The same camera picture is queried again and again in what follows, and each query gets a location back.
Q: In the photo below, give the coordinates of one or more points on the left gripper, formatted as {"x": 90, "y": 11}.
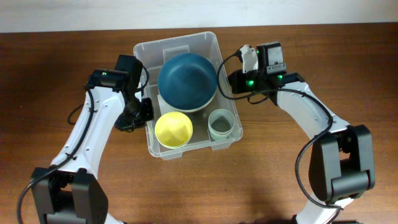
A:
{"x": 124, "y": 124}

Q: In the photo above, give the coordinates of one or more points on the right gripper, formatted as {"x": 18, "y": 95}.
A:
{"x": 236, "y": 84}

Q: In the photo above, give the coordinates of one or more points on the yellow small bowl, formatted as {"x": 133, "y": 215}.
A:
{"x": 173, "y": 130}

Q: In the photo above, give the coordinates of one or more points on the grey plastic cup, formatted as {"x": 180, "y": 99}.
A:
{"x": 221, "y": 121}

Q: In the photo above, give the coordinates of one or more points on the clear plastic storage bin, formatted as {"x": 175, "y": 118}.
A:
{"x": 153, "y": 55}

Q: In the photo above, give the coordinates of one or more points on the cream large bowl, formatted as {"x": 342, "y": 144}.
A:
{"x": 187, "y": 101}

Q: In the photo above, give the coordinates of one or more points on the dark blue large bowl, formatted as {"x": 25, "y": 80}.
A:
{"x": 187, "y": 72}

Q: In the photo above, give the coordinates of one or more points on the cream plastic cup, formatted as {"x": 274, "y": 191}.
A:
{"x": 216, "y": 135}

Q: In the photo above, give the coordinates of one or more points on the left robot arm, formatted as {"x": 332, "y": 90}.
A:
{"x": 68, "y": 190}

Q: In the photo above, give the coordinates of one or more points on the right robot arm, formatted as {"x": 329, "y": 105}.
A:
{"x": 336, "y": 166}

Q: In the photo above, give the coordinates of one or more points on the white label in bin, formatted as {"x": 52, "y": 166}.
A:
{"x": 163, "y": 106}

